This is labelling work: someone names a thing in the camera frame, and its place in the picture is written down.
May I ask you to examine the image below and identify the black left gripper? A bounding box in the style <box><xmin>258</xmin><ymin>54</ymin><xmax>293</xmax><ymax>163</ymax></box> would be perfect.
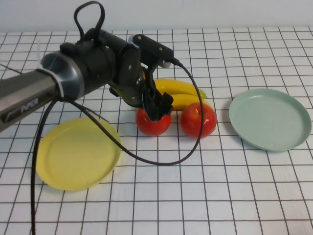
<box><xmin>109</xmin><ymin>70</ymin><xmax>175</xmax><ymax>122</ymax></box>

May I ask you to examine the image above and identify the yellow banana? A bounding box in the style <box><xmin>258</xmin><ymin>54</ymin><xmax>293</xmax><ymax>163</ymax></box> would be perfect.
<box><xmin>171</xmin><ymin>94</ymin><xmax>214</xmax><ymax>111</ymax></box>
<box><xmin>134</xmin><ymin>78</ymin><xmax>207</xmax><ymax>111</ymax></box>

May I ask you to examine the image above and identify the white zip tie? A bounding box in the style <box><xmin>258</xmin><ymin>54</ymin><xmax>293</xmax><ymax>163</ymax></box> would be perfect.
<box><xmin>36</xmin><ymin>43</ymin><xmax>66</xmax><ymax>98</ymax></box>

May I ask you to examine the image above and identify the long black camera cable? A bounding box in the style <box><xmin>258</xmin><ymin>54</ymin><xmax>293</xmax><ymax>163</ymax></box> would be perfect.
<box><xmin>30</xmin><ymin>57</ymin><xmax>205</xmax><ymax>235</ymax></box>

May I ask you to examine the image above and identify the short black looped cable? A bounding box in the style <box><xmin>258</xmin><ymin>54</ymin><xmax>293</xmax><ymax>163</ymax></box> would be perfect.
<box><xmin>74</xmin><ymin>1</ymin><xmax>106</xmax><ymax>47</ymax></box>

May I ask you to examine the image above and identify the red apple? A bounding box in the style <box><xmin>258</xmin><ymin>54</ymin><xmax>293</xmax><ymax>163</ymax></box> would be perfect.
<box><xmin>180</xmin><ymin>102</ymin><xmax>218</xmax><ymax>140</ymax></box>
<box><xmin>135</xmin><ymin>107</ymin><xmax>172</xmax><ymax>137</ymax></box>

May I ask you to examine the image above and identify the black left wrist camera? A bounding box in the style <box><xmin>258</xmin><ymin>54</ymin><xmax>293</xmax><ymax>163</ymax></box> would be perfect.
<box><xmin>129</xmin><ymin>33</ymin><xmax>175</xmax><ymax>70</ymax></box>

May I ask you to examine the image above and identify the white black-grid tablecloth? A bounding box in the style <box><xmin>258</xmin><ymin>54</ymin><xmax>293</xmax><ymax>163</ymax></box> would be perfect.
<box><xmin>0</xmin><ymin>28</ymin><xmax>313</xmax><ymax>235</ymax></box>

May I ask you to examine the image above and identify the thin black cable tie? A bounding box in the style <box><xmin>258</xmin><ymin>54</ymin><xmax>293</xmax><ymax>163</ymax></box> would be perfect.
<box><xmin>0</xmin><ymin>63</ymin><xmax>110</xmax><ymax>122</ymax></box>

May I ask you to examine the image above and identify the pale green plastic plate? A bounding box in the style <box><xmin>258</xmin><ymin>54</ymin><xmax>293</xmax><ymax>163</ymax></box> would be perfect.
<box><xmin>229</xmin><ymin>88</ymin><xmax>312</xmax><ymax>152</ymax></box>

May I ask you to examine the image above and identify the yellow plastic plate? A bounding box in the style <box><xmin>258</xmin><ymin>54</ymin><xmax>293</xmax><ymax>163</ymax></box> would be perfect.
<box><xmin>36</xmin><ymin>117</ymin><xmax>122</xmax><ymax>191</ymax></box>

